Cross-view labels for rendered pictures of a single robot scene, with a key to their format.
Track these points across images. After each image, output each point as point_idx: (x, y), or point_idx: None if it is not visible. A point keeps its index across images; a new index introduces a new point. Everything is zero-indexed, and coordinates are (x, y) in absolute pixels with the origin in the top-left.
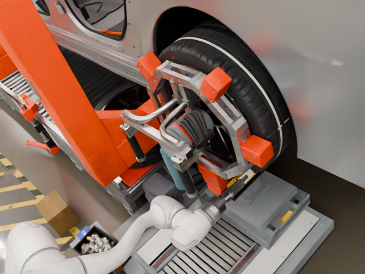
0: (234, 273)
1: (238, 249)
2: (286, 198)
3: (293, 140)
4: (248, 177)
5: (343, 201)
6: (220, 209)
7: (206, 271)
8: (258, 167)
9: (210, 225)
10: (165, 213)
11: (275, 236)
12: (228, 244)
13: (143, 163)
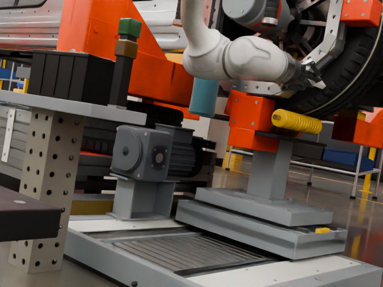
0: (240, 263)
1: (238, 258)
2: (322, 212)
3: (371, 80)
4: (321, 79)
5: (382, 279)
6: (296, 64)
7: (184, 260)
8: (335, 74)
9: (285, 64)
10: (221, 35)
11: (306, 242)
12: (221, 253)
13: (105, 144)
